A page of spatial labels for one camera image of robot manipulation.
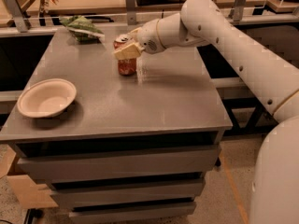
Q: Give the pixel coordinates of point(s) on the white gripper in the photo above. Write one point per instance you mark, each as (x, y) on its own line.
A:
(148, 37)

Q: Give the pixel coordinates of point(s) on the red coke can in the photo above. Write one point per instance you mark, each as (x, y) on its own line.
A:
(125, 67)

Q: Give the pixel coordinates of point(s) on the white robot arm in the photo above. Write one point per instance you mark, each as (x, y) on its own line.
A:
(274, 81)

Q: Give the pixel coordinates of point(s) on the green chip bag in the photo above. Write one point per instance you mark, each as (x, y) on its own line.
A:
(81, 28)

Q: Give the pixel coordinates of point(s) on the white paper bowl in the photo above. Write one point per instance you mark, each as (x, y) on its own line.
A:
(47, 98)

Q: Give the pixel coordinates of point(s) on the cardboard box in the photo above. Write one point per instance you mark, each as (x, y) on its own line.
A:
(29, 194)

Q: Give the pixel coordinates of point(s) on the grey metal bracket middle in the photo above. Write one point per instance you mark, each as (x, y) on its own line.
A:
(131, 12)

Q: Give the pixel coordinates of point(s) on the grey metal bracket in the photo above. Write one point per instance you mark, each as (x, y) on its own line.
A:
(20, 22)
(131, 12)
(236, 13)

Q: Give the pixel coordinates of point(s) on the grey metal bracket right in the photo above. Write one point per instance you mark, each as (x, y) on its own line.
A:
(236, 13)

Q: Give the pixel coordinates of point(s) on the grey metal bracket left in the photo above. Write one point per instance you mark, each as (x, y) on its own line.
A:
(20, 22)

